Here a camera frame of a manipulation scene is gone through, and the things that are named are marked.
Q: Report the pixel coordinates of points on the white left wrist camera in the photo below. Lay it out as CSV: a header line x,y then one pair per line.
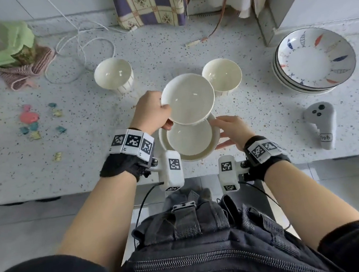
x,y
172,169

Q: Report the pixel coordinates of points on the person's left hand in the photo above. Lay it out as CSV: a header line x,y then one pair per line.
x,y
147,112

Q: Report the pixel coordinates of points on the white shallow bowl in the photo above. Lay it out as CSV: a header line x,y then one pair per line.
x,y
189,139
188,97

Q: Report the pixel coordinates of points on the person's left forearm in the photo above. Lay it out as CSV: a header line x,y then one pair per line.
x,y
101,214

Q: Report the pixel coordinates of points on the pink plastic clip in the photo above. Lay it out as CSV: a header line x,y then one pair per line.
x,y
29,116

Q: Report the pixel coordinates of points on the wrist marker band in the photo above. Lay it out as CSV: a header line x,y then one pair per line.
x,y
133,141
265,149

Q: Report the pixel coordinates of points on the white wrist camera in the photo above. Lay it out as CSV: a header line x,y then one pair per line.
x,y
172,169
228,172

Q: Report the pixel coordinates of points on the light green cloth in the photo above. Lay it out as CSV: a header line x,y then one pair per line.
x,y
4,44

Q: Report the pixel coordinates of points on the checkered yellow purple cloth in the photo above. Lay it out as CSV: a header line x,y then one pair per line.
x,y
151,2

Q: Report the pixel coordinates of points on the black chest bag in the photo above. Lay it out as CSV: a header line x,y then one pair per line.
x,y
212,250

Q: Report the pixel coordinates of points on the left wrist marker band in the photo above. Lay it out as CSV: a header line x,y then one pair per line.
x,y
133,141

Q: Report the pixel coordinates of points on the white handheld controller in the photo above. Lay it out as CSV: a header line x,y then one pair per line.
x,y
323,121

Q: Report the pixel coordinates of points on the white ribbed cup bowl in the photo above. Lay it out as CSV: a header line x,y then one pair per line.
x,y
221,74
112,72

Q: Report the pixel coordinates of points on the fish pattern plate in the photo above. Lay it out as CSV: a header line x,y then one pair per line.
x,y
314,59
277,79
277,72

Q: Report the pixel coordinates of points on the scattered small binder clips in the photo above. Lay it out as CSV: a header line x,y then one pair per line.
x,y
34,135

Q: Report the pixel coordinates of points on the person's right forearm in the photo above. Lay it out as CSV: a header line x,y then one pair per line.
x,y
306,197

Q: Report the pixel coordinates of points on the pink knitted cloth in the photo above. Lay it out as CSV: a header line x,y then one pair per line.
x,y
32,67

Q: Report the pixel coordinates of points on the person's right thumb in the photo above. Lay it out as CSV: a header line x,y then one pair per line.
x,y
224,144

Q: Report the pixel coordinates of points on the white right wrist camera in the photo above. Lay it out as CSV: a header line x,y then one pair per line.
x,y
228,172

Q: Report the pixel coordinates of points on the right wrist marker band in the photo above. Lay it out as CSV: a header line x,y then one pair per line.
x,y
265,149

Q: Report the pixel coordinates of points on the person's left thumb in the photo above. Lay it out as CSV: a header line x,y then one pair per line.
x,y
167,125

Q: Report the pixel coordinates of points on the person's right hand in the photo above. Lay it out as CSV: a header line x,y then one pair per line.
x,y
238,130

